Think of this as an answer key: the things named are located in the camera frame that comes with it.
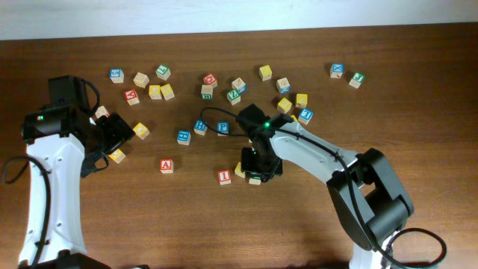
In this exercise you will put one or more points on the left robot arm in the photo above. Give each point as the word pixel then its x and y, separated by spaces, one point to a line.
pixel 63 145

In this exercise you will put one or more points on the yellow block pair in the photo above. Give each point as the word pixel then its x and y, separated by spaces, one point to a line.
pixel 155 92
pixel 167 91

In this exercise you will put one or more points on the blue block lower centre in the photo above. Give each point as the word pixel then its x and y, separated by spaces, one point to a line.
pixel 183 137

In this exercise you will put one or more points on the green letter L block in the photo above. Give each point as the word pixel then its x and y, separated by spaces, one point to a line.
pixel 163 72

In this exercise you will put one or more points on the wooden block blue side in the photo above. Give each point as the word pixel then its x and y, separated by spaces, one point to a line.
pixel 239 85

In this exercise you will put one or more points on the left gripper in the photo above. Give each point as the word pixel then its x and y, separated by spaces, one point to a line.
pixel 118 130

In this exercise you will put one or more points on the yellow block upper right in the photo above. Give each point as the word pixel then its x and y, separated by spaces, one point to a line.
pixel 301 100

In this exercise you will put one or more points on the yellow block mid left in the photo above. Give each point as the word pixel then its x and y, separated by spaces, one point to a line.
pixel 141 131

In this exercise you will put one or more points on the red letter G block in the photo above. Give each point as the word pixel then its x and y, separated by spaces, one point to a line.
pixel 210 80

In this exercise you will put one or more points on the wooden block blue base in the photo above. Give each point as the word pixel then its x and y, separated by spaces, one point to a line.
pixel 283 85

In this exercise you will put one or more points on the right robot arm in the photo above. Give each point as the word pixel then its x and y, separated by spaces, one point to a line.
pixel 371 203

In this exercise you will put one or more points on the red letter A block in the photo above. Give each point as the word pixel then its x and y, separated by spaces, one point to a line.
pixel 166 165

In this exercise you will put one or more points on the red letter Y block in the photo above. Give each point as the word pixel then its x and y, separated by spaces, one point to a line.
pixel 131 97

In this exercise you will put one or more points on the yellow block centre right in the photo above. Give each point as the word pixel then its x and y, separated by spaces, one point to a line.
pixel 284 106

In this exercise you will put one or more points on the green letter Z block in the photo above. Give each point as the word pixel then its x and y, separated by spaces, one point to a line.
pixel 233 97

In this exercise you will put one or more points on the blue letter X block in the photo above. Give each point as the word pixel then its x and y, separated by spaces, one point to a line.
pixel 336 70

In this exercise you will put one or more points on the yellow letter C block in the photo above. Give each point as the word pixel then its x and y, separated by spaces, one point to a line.
pixel 238 171

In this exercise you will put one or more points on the wooden block green side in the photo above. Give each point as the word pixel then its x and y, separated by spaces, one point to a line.
pixel 207 92

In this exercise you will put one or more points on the blue letter H block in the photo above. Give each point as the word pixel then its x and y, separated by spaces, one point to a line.
pixel 200 128

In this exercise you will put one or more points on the green letter J block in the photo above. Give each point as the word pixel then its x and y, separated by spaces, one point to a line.
pixel 356 80

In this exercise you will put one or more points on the wooden block red side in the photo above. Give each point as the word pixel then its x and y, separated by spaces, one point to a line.
pixel 101 111

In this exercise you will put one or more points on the yellow block top centre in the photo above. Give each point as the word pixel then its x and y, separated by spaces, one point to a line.
pixel 265 72

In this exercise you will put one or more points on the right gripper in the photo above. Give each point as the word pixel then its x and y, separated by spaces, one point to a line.
pixel 249 169

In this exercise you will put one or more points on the red letter I block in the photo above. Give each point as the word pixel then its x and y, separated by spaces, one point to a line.
pixel 224 177

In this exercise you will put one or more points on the white wooden block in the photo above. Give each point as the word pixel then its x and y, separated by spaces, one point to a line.
pixel 255 181

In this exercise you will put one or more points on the blue letter block right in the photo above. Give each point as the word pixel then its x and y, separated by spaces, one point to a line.
pixel 305 116

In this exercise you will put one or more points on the yellow block lower left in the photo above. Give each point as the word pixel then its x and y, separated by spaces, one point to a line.
pixel 117 156

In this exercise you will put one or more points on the blue letter P block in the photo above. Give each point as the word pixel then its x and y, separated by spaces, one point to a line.
pixel 223 128

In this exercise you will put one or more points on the blue block far left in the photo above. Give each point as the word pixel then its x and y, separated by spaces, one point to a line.
pixel 116 76

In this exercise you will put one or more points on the yellow block right pair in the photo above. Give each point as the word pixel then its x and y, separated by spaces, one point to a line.
pixel 167 91

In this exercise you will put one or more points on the yellow block left pair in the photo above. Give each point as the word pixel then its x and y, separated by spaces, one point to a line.
pixel 155 92

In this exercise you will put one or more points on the plain wooden block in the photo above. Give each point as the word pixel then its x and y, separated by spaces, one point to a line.
pixel 141 80

